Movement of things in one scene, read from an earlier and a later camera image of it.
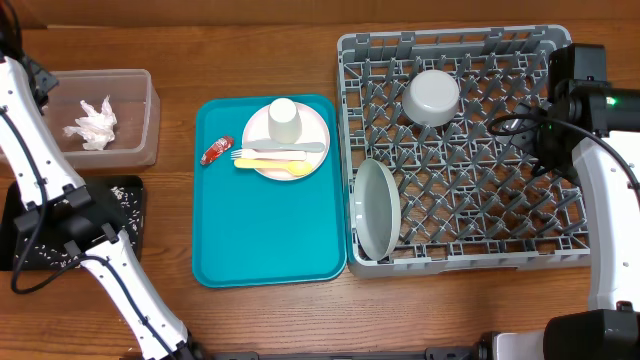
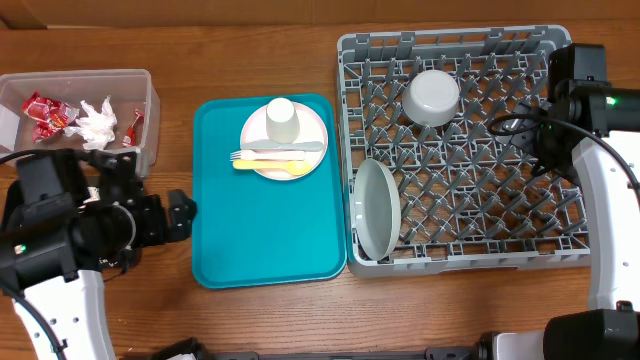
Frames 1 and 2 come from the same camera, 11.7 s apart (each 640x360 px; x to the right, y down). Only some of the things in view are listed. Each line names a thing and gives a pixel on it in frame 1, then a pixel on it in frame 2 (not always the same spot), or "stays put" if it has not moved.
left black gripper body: (41, 81) → (149, 229)
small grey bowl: (430, 97) stays put
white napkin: (96, 129) stays put
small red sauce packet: (218, 147) → (133, 132)
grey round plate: (377, 210) stays put
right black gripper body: (538, 146) stays put
